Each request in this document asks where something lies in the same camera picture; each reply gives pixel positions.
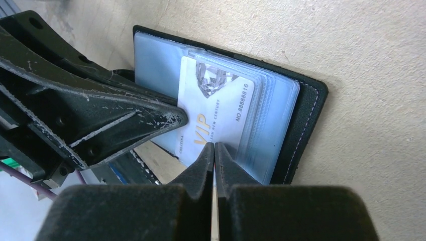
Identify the black leather card holder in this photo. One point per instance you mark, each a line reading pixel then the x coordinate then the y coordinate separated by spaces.
pixel 310 101

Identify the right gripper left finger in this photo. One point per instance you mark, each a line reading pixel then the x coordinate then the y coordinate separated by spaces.
pixel 179 210

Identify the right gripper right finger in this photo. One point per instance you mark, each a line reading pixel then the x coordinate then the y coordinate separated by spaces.
pixel 248 210

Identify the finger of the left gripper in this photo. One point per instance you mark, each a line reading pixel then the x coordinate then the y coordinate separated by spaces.
pixel 54 122
pixel 32 31

